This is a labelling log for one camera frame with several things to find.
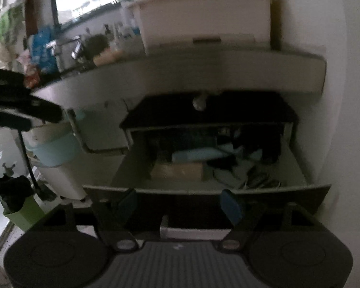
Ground white round fitting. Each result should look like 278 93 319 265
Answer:
192 93 208 110

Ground black mop handle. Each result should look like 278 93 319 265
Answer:
18 129 60 202

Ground black drawer with white handle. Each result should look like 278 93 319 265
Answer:
83 123 332 238

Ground white plastic bucket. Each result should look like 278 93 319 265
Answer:
33 155 90 202

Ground brown cardboard box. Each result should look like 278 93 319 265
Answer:
151 163 205 181

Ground red snack packet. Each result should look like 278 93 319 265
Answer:
24 66 42 89

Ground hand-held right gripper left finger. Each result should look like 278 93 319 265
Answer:
26 187 140 253

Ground black bin bag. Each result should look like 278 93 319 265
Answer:
0 175 34 214

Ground green hanging cloth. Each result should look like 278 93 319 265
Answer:
0 4 26 64

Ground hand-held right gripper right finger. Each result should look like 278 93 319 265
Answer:
217 189 334 253

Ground pale teal plastic basin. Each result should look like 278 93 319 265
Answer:
32 109 85 168

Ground dark cup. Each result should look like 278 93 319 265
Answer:
83 34 110 60

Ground blue tube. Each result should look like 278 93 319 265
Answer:
171 147 232 163

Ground grey packet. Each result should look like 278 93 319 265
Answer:
213 168 247 188

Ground beige plastic dish rack box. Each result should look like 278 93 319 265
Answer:
133 0 282 56

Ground chrome sink faucet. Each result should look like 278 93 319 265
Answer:
46 40 64 73

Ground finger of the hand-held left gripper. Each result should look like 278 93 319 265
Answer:
0 106 33 132
0 66 64 124

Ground scissors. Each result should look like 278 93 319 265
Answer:
242 172 282 190

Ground green waste bin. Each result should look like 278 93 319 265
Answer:
3 196 48 232

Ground black pouch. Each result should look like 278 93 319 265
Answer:
236 126 282 163

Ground blue patterned bag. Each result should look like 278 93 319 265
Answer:
28 27 60 74

